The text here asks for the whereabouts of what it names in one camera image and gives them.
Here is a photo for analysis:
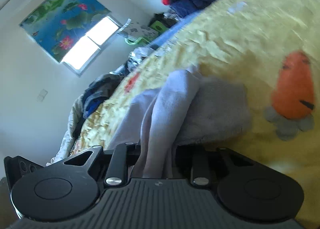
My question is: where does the light blue long-sleeve shirt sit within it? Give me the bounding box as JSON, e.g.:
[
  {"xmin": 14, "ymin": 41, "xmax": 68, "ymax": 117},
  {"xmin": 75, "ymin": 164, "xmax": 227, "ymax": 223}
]
[{"xmin": 107, "ymin": 68, "xmax": 251, "ymax": 179}]

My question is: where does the stack of dark folded clothes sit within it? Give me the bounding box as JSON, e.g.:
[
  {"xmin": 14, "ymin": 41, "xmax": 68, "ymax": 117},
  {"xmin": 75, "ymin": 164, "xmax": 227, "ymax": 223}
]
[{"xmin": 82, "ymin": 73, "xmax": 124, "ymax": 119}]

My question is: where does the white patterned quilt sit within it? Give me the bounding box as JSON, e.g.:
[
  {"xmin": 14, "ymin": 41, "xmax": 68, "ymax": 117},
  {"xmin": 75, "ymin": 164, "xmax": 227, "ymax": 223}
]
[{"xmin": 46, "ymin": 94, "xmax": 83, "ymax": 167}]

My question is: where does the black white crumpled cloth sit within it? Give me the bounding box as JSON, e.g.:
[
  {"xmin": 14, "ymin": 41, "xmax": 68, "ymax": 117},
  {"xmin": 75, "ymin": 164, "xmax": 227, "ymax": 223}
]
[{"xmin": 127, "ymin": 47, "xmax": 155, "ymax": 72}]

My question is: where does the patterned grey pillow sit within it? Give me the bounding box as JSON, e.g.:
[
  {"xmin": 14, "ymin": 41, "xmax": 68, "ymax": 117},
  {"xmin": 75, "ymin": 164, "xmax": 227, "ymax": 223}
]
[{"xmin": 117, "ymin": 19, "xmax": 159, "ymax": 45}]

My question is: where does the green plastic chair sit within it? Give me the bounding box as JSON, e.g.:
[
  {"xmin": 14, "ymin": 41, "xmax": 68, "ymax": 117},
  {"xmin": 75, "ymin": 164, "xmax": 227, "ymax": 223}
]
[{"xmin": 120, "ymin": 19, "xmax": 168, "ymax": 45}]

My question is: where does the yellow cartoon bedspread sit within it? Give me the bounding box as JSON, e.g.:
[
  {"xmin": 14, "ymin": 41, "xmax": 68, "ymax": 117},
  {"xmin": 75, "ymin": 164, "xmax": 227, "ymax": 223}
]
[{"xmin": 74, "ymin": 0, "xmax": 319, "ymax": 228}]

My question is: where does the lotus print roller blind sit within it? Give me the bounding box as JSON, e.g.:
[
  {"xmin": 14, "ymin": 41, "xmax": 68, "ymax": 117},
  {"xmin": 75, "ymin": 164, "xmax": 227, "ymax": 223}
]
[{"xmin": 20, "ymin": 0, "xmax": 111, "ymax": 63}]

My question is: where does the white wall switch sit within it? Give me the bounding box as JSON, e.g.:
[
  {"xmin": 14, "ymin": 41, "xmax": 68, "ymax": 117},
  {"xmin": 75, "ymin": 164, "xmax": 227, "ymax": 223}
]
[{"xmin": 37, "ymin": 89, "xmax": 48, "ymax": 102}]

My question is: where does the window with grey frame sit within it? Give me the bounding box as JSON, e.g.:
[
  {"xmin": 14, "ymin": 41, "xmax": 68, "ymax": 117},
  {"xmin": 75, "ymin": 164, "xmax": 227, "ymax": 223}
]
[{"xmin": 62, "ymin": 16, "xmax": 120, "ymax": 76}]

